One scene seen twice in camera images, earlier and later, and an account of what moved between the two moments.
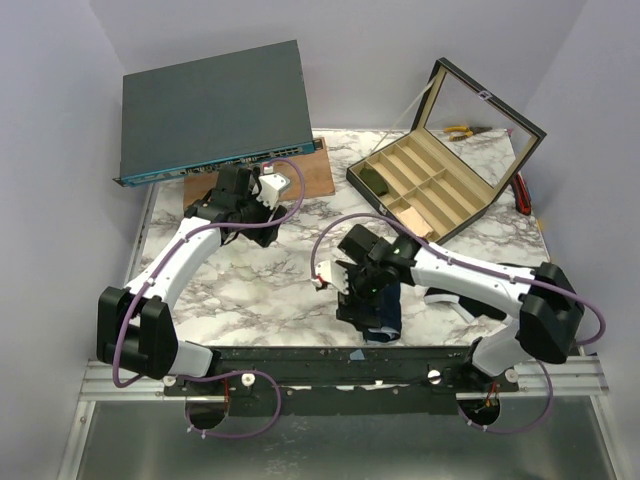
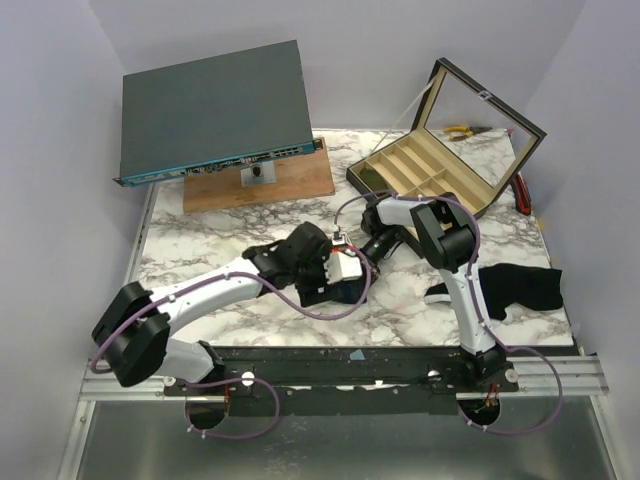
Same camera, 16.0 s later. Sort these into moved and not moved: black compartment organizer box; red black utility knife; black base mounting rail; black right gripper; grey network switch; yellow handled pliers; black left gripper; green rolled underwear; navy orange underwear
Moved: black right gripper; navy orange underwear; black left gripper
Not moved: yellow handled pliers; green rolled underwear; red black utility knife; black compartment organizer box; black base mounting rail; grey network switch
